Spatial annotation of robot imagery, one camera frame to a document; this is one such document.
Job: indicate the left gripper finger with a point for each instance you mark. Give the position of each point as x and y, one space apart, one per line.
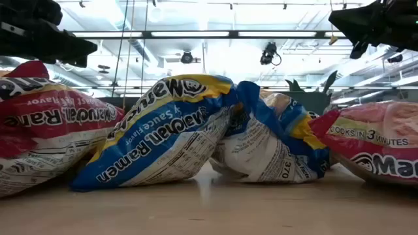
65 45
75 62

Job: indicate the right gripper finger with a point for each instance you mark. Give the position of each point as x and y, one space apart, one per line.
359 23
359 49

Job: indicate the red Maruchan ramen packet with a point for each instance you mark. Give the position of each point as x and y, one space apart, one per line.
49 130

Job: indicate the blue Maruchan ramen packet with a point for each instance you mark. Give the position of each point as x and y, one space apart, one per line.
261 153
156 140

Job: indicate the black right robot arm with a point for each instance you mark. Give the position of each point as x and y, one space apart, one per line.
401 9

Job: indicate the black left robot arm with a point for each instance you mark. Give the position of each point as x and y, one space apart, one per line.
29 9

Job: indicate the orange Maruchan ramen packet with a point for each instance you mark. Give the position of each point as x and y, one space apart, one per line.
375 147

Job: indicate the small yellow hanging tag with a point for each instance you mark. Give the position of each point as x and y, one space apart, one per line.
333 40

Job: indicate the green snake plant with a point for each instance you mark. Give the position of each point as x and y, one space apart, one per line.
330 81

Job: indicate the small teal plastic bin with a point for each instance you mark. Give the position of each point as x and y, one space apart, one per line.
111 102

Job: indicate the large teal plastic bin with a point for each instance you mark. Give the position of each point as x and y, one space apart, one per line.
310 101

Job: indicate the round black ceiling device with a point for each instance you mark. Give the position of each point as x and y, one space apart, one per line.
186 57

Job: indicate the black overhead camera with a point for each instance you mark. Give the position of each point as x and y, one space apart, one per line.
268 53

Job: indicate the black overhead frame bar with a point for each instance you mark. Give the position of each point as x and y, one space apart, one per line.
233 34

